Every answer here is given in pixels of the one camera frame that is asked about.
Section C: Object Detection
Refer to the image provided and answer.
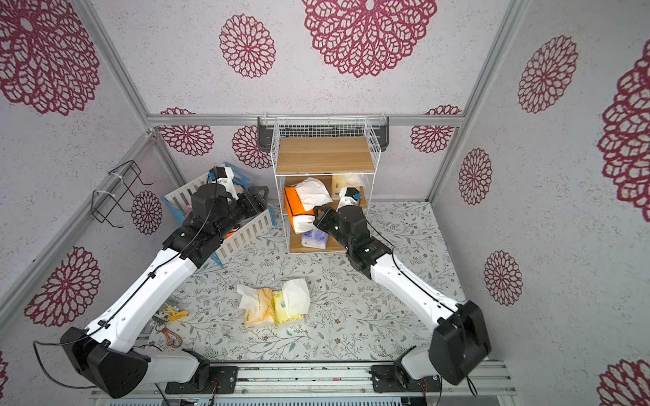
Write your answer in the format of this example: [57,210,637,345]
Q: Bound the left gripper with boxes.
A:
[213,184,267,240]

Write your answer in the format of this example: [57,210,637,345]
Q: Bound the purple tissue pack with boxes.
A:
[301,228,328,250]

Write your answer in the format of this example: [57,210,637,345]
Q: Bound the orange tissue pack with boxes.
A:
[284,177,333,234]

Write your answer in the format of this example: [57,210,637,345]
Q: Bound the pale yellow tissue pack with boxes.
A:
[331,174,364,200]

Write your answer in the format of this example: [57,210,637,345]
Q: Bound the yellow-green tissue box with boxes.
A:
[273,278,311,326]

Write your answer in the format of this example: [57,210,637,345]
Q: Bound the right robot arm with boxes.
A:
[314,206,492,385]

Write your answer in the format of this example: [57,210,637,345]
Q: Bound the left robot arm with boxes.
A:
[60,183,268,399]

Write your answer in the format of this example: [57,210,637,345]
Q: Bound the blue white toy crib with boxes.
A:
[162,164,274,268]

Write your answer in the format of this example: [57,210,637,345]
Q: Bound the yellow orange hand tools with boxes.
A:
[151,303,190,350]

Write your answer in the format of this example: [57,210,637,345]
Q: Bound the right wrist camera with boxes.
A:
[337,187,362,209]

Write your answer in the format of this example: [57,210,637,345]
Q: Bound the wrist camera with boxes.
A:
[337,187,362,209]
[208,166,238,201]

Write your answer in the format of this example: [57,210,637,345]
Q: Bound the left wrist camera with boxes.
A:
[208,166,238,201]

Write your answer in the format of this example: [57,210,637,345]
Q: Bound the white wire wooden shelf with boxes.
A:
[268,116,381,254]

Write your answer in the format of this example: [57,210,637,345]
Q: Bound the black wire wall rack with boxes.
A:
[90,159,152,229]

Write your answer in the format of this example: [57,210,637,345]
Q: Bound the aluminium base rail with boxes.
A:
[123,360,517,400]

